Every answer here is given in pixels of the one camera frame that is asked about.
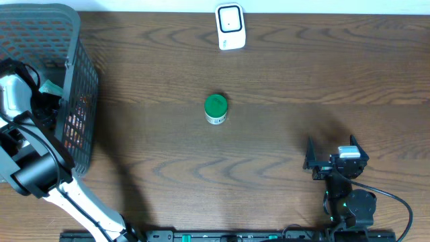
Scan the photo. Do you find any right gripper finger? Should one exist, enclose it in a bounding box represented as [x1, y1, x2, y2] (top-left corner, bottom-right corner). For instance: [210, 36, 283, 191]
[305, 137, 316, 163]
[349, 134, 369, 160]

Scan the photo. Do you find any teal wet wipes pack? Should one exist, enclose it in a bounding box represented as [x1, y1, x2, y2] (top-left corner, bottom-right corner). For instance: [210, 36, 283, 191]
[38, 79, 63, 97]

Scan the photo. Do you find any red orange snack packet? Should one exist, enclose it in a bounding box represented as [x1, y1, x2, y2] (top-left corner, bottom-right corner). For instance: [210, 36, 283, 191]
[64, 94, 91, 152]

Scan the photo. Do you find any green lid jar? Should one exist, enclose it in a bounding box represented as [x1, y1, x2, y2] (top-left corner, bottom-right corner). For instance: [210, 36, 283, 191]
[204, 94, 228, 125]

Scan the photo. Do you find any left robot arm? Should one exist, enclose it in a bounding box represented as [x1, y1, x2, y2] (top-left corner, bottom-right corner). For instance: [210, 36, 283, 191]
[1, 58, 146, 241]

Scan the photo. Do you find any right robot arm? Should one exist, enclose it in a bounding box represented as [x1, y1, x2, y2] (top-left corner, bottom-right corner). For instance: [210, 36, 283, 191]
[303, 135, 377, 241]

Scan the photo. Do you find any white barcode scanner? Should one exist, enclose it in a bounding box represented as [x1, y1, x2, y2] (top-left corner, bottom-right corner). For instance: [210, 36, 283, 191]
[215, 3, 246, 50]

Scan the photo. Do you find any grey plastic mesh basket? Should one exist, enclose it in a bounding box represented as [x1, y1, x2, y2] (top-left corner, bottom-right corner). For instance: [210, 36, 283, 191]
[1, 3, 99, 176]

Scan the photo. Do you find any right black cable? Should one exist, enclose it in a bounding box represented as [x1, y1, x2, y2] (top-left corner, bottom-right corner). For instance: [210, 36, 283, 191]
[335, 173, 414, 242]

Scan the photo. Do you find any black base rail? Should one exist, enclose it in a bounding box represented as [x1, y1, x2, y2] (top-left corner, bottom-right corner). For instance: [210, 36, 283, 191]
[59, 229, 397, 242]

